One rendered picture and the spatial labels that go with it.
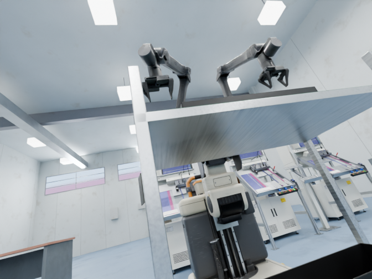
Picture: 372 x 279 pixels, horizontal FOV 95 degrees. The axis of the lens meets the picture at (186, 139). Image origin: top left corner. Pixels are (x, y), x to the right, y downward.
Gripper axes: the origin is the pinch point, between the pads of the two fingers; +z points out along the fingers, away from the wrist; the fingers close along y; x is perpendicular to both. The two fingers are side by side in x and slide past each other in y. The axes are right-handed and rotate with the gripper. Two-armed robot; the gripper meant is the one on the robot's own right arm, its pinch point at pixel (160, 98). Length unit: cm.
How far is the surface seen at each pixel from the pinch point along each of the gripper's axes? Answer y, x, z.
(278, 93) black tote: 44.6, -8.8, 11.2
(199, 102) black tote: 11.8, -9.0, 10.7
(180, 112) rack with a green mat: 1.4, -22.7, 22.0
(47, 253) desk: -155, 210, 50
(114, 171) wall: -256, 1017, -278
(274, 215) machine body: 165, 227, 84
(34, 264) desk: -204, 270, 61
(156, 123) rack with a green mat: -4.7, -21.6, 23.5
